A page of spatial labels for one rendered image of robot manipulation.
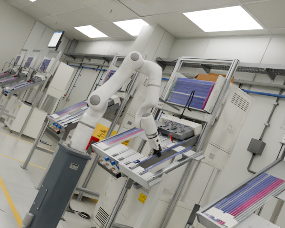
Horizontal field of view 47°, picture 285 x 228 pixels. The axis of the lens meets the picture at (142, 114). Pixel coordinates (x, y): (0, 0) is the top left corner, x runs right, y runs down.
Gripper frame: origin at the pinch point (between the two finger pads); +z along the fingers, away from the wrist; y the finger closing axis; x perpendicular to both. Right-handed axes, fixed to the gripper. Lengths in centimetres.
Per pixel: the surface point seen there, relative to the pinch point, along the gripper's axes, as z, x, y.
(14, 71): 46, -75, 773
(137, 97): 21, -83, 156
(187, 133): 10.8, -41.7, 16.9
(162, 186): 14.4, 12.1, -14.0
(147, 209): 23.7, 27.8, -13.1
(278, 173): 10, -34, -71
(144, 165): 12.0, 6.3, 14.6
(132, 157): 10.6, 6.4, 30.2
